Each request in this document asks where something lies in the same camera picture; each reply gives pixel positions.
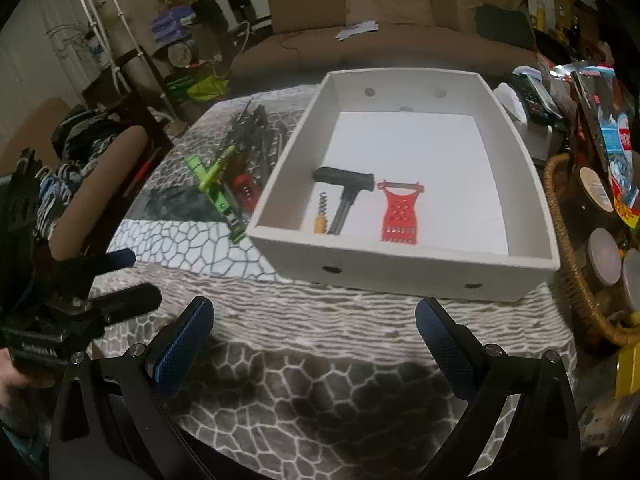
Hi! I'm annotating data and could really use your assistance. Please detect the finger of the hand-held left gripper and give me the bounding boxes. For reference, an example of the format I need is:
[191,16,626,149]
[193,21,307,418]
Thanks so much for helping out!
[75,282,164,333]
[52,248,137,288]

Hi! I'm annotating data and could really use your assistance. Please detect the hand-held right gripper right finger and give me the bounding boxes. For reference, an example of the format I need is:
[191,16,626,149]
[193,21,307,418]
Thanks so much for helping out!
[415,297,583,480]

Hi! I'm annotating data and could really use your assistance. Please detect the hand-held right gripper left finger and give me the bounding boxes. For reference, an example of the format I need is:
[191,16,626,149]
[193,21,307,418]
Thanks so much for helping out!
[49,296,216,480]

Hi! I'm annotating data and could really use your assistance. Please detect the white rectangular container box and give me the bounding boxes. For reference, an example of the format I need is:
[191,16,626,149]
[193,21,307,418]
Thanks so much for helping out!
[247,67,561,303]

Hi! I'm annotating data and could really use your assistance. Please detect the red plastic grater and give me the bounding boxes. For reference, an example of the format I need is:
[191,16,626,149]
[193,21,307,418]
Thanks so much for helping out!
[376,179,427,246]

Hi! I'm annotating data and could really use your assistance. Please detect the orange handled corkscrew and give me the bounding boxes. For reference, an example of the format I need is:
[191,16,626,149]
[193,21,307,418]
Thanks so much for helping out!
[312,192,332,235]

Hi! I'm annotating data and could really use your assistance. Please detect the black handled kitchen tool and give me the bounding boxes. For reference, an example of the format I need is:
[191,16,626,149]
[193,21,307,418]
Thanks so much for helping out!
[313,166,376,236]

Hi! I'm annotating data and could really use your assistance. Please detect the person's left hand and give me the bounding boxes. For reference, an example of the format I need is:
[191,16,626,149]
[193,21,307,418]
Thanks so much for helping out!
[0,347,58,436]

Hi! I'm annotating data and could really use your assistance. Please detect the brown chair back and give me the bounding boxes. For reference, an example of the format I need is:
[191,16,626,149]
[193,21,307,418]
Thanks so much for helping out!
[47,125,151,261]

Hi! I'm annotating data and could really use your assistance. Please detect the pile of dark clothes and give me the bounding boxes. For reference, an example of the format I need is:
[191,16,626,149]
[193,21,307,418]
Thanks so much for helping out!
[10,110,126,241]

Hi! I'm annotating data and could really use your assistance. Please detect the red plastic kitchen tool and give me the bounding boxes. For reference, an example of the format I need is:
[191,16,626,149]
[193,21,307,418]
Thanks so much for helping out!
[231,172,262,208]

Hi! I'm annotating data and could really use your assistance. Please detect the wicker basket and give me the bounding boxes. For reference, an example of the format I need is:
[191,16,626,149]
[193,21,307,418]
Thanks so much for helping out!
[542,152,640,348]

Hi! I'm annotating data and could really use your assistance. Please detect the yellow packet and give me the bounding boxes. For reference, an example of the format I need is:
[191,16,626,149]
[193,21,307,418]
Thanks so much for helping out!
[615,345,640,401]

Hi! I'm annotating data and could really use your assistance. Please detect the jar with pale lid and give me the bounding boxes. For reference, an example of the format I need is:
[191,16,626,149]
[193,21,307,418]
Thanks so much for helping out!
[620,255,640,311]
[579,165,616,213]
[587,227,625,286]

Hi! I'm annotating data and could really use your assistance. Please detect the pile of dark utensils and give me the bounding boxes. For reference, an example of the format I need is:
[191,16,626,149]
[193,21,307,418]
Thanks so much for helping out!
[220,101,288,186]

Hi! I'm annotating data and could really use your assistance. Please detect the bright green bag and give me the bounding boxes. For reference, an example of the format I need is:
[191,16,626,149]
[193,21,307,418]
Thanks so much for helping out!
[186,74,231,103]

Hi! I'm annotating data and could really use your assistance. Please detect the grey flat box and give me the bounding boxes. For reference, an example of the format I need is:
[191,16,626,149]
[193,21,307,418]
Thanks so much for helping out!
[517,120,571,166]

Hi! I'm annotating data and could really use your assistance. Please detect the purple boxes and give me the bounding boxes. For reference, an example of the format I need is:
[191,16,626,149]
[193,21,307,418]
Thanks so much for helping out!
[151,6,196,43]

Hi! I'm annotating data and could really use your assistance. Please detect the white metal rack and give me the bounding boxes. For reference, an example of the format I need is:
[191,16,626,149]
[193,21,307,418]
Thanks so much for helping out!
[64,0,173,121]

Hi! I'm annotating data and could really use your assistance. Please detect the white cloth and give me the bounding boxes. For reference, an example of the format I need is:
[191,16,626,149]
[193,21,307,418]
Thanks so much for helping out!
[492,84,528,123]

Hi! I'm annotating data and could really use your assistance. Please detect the black device with coloured buttons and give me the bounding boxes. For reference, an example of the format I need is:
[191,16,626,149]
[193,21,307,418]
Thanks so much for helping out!
[510,74,566,123]

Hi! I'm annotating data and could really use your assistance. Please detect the colourful printed bag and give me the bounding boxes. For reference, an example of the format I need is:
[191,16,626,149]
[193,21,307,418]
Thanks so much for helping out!
[570,62,640,231]

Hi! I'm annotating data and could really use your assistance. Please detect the brown sofa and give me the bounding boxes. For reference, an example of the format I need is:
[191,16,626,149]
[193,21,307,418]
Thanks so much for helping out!
[230,0,541,96]

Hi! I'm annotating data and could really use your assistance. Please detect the dark cushion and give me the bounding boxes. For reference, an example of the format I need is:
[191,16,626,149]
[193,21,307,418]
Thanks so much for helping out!
[474,4,533,51]

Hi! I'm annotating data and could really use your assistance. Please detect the white papers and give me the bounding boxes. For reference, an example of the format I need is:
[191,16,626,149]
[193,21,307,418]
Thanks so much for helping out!
[336,20,380,41]

